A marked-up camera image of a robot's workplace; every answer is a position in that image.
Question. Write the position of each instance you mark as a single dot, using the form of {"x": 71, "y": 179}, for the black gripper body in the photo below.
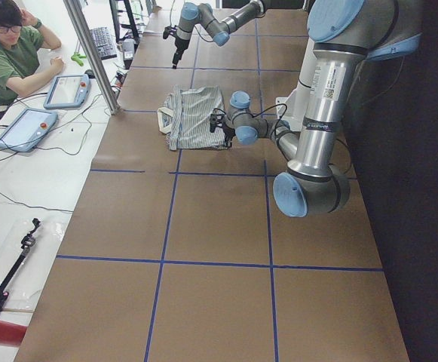
{"x": 179, "y": 46}
{"x": 226, "y": 133}

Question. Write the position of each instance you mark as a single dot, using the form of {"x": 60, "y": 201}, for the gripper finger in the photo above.
{"x": 174, "y": 65}

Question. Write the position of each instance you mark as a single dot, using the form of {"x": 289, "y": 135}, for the blue white striped polo shirt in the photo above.
{"x": 185, "y": 118}

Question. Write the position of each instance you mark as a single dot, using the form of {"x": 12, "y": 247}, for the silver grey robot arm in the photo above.
{"x": 344, "y": 33}
{"x": 192, "y": 15}

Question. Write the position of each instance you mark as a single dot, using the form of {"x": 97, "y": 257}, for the black keyboard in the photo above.
{"x": 104, "y": 43}

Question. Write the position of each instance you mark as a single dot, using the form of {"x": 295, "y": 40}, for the black computer mouse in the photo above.
{"x": 90, "y": 73}

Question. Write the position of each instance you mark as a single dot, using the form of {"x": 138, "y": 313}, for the green plastic tool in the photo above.
{"x": 78, "y": 58}

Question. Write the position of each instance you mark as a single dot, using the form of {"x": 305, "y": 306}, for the upper blue teach pendant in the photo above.
{"x": 67, "y": 92}

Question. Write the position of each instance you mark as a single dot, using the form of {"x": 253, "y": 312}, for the blue teach pendant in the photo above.
{"x": 27, "y": 130}
{"x": 67, "y": 92}

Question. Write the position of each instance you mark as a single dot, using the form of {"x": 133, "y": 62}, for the lower blue teach pendant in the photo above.
{"x": 27, "y": 130}

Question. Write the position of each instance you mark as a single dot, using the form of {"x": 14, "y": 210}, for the seated man green shirt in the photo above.
{"x": 21, "y": 36}

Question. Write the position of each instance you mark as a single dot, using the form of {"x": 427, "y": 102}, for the clear plastic bag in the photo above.
{"x": 28, "y": 282}

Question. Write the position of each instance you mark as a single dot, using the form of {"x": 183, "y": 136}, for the aluminium profile post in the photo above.
{"x": 82, "y": 30}

